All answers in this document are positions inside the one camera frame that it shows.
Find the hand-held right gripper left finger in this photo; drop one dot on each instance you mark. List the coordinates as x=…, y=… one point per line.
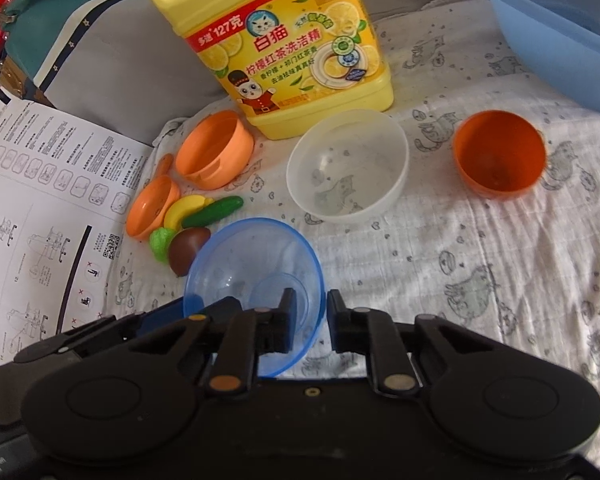
x=285, y=320

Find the light green toy vegetable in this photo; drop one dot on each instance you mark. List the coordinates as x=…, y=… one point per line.
x=161, y=242

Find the grey teal star-trimmed bedding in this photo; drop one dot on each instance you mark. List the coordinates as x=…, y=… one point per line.
x=105, y=60

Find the green toy cucumber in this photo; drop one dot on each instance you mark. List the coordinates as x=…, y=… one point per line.
x=215, y=211

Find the blue plastic basin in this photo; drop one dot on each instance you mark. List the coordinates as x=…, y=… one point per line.
x=555, y=20

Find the yellow detergent bottle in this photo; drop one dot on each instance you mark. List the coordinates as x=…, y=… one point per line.
x=280, y=60

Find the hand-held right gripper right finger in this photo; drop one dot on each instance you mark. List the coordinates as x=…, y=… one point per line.
x=336, y=320

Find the white instruction sheet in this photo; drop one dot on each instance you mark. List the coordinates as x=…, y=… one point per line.
x=40, y=200

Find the small orange bowl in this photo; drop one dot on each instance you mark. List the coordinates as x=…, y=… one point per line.
x=500, y=160

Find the white cat-print cloth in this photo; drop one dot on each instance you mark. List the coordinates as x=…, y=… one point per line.
x=455, y=270

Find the yellow toy banana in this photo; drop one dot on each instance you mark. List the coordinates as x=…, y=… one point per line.
x=180, y=210

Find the orange toy pot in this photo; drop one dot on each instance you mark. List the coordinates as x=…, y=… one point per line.
x=230, y=150

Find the orange toy pan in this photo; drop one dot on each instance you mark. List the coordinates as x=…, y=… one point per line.
x=150, y=205

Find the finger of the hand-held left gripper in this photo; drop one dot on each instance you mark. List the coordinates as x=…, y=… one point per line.
x=160, y=320

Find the blue transparent bowl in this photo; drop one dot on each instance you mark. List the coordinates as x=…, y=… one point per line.
x=240, y=260

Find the clear white bowl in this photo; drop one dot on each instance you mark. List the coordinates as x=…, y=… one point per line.
x=350, y=180

